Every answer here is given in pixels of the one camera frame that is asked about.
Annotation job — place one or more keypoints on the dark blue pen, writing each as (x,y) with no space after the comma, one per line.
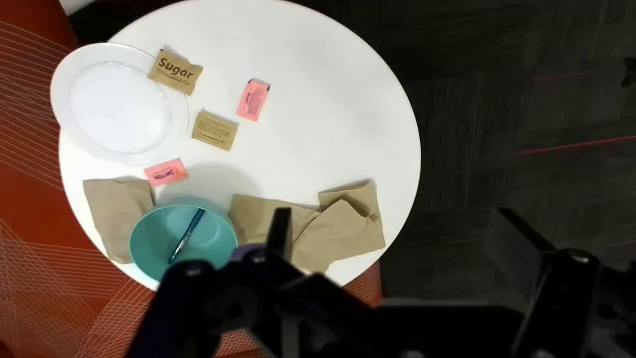
(188,232)

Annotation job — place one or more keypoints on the plain brown sugar packet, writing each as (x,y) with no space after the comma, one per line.
(214,129)

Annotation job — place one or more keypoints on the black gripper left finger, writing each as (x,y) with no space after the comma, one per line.
(218,298)

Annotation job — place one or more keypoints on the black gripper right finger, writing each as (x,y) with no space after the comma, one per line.
(568,304)

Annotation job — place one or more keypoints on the brown packet printed Sugar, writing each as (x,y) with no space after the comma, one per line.
(175,69)

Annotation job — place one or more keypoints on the orange patterned sofa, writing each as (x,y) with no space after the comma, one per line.
(31,264)

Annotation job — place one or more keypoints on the teal bowl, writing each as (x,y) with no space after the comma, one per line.
(159,240)

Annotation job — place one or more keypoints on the pink sweetener packet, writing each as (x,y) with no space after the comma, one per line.
(165,171)
(252,99)

